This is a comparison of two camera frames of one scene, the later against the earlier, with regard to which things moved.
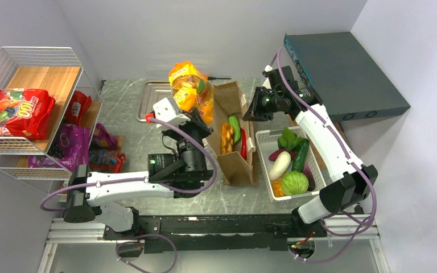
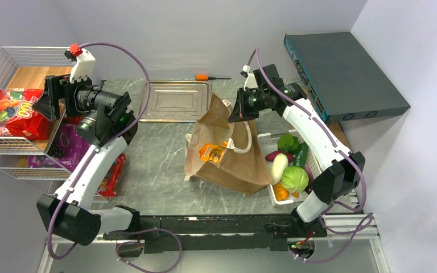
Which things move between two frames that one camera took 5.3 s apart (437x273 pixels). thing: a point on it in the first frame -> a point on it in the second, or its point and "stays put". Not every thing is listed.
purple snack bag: x=70 y=150 stays put
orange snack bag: x=191 y=89 -> x=212 y=152
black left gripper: x=199 y=124 -> x=60 y=90
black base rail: x=208 y=234 stays put
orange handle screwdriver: x=211 y=78 stays put
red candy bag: x=21 y=112 stays put
